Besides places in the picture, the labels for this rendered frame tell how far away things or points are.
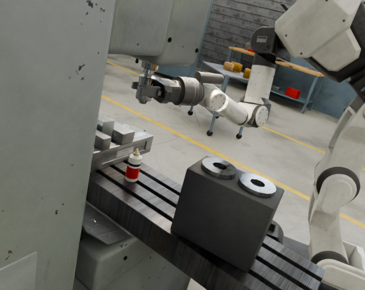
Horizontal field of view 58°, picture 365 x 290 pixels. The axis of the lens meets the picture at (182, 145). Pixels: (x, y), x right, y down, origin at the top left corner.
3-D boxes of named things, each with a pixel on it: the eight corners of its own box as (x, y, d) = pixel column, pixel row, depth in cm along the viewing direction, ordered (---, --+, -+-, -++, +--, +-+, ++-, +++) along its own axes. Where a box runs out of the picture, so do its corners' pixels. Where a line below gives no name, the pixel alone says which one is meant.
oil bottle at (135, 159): (130, 174, 107) (137, 144, 103) (140, 180, 105) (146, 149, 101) (122, 178, 104) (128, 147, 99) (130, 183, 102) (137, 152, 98)
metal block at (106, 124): (99, 129, 113) (102, 113, 111) (112, 136, 110) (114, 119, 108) (88, 132, 109) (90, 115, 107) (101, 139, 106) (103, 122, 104)
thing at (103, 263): (132, 182, 141) (137, 157, 137) (197, 224, 125) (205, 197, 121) (19, 226, 101) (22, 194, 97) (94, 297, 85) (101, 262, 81)
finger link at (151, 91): (140, 84, 91) (159, 86, 94) (138, 95, 92) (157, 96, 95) (143, 86, 89) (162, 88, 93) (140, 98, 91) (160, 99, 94)
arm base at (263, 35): (272, 68, 134) (272, 42, 135) (301, 60, 124) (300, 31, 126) (249, 60, 124) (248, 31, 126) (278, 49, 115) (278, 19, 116)
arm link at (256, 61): (265, 71, 134) (273, 37, 133) (284, 72, 128) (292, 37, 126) (247, 64, 127) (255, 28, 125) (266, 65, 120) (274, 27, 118)
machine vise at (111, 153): (122, 137, 133) (126, 111, 129) (150, 152, 126) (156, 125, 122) (46, 157, 104) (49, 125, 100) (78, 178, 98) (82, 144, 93)
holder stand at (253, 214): (190, 211, 96) (208, 150, 88) (260, 248, 88) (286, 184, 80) (169, 230, 85) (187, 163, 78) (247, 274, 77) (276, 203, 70)
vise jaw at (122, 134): (102, 125, 120) (104, 115, 119) (133, 141, 114) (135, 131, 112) (90, 128, 115) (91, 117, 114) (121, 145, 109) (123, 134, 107)
